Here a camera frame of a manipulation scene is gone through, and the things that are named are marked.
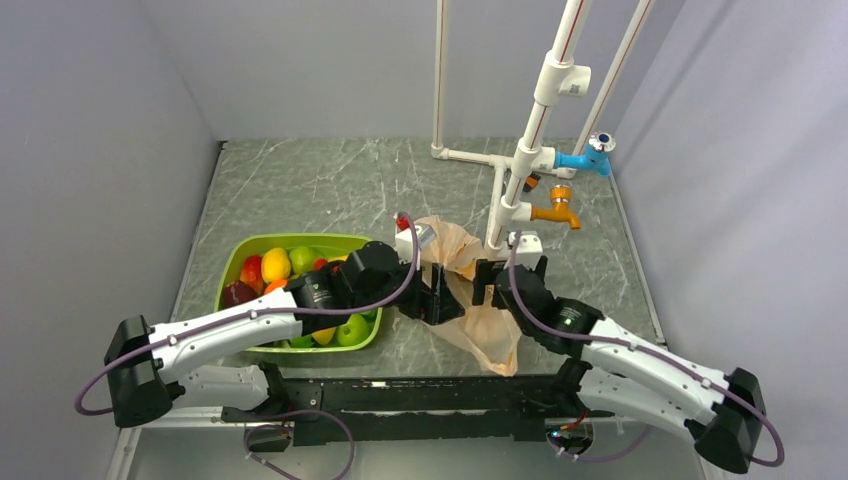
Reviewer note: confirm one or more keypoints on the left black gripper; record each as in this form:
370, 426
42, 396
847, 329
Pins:
433, 305

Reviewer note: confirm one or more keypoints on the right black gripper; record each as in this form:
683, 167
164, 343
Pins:
485, 271

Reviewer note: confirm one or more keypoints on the translucent orange plastic bag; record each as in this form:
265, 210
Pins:
490, 335

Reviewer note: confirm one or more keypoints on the fake orange fruit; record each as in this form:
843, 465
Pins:
274, 285

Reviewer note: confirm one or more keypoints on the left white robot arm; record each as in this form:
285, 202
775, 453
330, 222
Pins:
155, 369

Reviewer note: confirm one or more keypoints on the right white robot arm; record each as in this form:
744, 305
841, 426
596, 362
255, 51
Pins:
610, 369

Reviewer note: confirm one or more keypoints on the bright green fake apple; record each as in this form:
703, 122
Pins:
353, 332

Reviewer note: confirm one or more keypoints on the light green fake apple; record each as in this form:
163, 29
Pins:
303, 259

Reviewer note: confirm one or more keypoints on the small fake watermelon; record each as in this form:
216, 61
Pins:
303, 342

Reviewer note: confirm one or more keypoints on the red orange fake peach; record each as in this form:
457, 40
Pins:
251, 273

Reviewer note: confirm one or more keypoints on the dark red fake apple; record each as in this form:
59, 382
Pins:
237, 293

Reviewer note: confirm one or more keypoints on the orange plastic faucet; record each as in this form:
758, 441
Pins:
559, 211

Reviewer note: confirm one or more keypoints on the blue plastic faucet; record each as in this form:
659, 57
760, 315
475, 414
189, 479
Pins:
595, 156

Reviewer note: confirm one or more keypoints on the green plastic fruit bin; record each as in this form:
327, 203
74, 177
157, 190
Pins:
330, 245

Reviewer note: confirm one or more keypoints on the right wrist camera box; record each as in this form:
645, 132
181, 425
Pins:
528, 248

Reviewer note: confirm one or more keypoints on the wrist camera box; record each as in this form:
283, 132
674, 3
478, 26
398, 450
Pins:
405, 234
528, 248

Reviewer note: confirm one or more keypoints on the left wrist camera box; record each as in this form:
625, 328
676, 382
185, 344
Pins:
405, 234

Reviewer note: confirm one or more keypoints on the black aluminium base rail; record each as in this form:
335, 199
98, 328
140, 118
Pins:
426, 408

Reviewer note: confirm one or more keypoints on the white PVC pipe frame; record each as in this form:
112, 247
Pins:
559, 76

